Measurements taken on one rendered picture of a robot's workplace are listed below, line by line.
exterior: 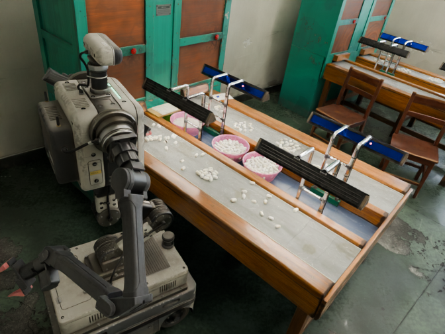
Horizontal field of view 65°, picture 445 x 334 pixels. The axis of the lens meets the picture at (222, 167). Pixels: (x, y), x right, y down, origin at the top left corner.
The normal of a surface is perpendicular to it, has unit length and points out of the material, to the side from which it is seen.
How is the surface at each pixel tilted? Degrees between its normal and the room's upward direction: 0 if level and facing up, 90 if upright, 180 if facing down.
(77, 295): 0
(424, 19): 90
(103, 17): 90
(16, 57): 90
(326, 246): 0
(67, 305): 0
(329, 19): 90
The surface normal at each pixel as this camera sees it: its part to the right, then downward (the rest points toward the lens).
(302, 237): 0.12, -0.81
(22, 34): 0.67, 0.49
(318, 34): -0.74, 0.31
